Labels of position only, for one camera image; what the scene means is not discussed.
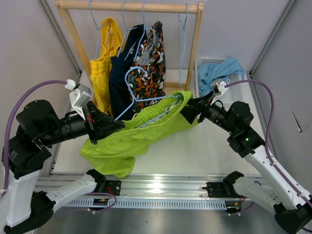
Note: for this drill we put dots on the navy blue shorts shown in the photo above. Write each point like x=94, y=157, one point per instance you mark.
x=119, y=94

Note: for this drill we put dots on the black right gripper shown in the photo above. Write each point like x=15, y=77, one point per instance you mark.
x=203, y=106

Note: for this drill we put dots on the yellow shorts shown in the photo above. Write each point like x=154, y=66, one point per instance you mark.
x=110, y=44

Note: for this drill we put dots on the light blue shorts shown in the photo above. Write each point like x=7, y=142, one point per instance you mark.
x=207, y=73

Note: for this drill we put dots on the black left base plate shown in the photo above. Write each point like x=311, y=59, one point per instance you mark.
x=110, y=187

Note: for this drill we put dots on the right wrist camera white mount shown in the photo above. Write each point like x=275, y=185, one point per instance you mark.
x=218, y=88

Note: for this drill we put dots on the wooden clothes rack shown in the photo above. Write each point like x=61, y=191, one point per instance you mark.
x=64, y=6

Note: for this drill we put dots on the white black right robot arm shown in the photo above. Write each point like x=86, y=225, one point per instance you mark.
x=287, y=200

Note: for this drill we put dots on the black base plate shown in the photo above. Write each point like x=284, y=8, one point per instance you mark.
x=220, y=190
x=110, y=187

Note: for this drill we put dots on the camouflage patterned shorts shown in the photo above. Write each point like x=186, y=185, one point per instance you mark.
x=149, y=85

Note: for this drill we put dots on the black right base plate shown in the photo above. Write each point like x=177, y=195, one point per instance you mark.
x=220, y=190

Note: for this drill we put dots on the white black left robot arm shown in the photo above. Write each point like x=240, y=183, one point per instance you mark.
x=39, y=129

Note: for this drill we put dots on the lime green shorts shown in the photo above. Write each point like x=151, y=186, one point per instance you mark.
x=115, y=154

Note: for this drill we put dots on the blue hanger of green shorts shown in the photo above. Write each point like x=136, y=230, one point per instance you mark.
x=134, y=99

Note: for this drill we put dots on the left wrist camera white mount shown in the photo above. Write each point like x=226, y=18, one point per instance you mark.
x=80, y=95

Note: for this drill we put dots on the blue hanger of camouflage shorts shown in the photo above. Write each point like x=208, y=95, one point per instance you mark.
x=150, y=49

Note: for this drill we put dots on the aluminium mounting rail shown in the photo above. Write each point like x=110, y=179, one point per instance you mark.
x=154, y=186

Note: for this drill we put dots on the blue hanger of yellow shorts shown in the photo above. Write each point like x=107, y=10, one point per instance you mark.
x=98, y=28

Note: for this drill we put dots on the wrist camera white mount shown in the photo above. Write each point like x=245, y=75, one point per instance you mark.
x=80, y=95
x=218, y=88

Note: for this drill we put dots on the blue hanger of navy shorts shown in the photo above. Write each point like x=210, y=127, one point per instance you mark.
x=126, y=30

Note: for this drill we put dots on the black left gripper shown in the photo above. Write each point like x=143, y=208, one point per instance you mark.
x=104, y=125

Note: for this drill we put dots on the slotted grey cable duct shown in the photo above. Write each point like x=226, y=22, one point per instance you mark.
x=201, y=204

